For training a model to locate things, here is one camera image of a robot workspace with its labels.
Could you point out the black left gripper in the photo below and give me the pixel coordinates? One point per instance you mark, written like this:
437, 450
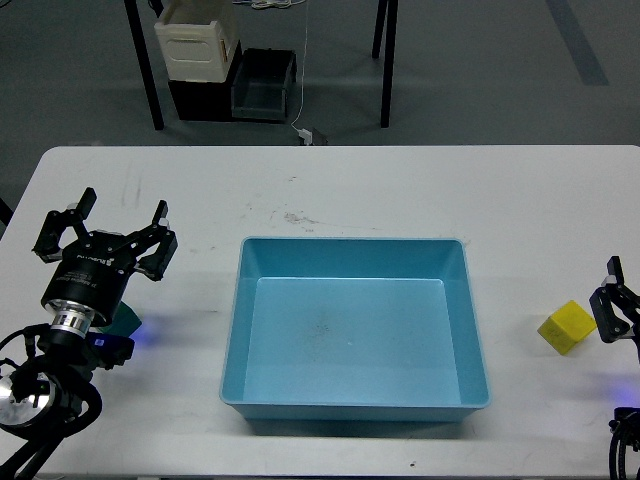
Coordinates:
93, 270

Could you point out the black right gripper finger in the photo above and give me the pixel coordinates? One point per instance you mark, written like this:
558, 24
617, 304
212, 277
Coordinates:
615, 306

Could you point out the yellow wooden block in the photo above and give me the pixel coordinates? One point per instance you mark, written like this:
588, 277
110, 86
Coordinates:
566, 327

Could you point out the green wooden block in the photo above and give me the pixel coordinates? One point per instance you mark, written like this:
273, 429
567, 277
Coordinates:
125, 322

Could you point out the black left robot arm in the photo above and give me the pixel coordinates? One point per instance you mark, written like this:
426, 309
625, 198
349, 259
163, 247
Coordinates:
50, 396

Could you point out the black base box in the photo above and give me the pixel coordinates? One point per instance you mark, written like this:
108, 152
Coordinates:
206, 101

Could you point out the light blue plastic box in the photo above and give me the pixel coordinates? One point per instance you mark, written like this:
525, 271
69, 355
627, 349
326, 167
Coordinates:
354, 329

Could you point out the cream plastic crate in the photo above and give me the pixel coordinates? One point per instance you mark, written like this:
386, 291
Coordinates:
198, 40

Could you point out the dark grey storage bin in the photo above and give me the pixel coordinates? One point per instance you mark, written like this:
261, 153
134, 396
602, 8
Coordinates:
262, 85

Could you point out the white power adapter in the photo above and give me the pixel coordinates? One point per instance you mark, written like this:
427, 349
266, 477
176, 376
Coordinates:
305, 137

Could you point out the black table leg left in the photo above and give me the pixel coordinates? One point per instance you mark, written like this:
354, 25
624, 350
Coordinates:
140, 47

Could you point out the black table leg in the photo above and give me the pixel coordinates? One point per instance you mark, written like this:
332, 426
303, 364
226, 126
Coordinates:
384, 41
140, 47

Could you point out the black table leg right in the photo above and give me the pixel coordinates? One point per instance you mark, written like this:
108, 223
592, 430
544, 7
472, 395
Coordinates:
384, 41

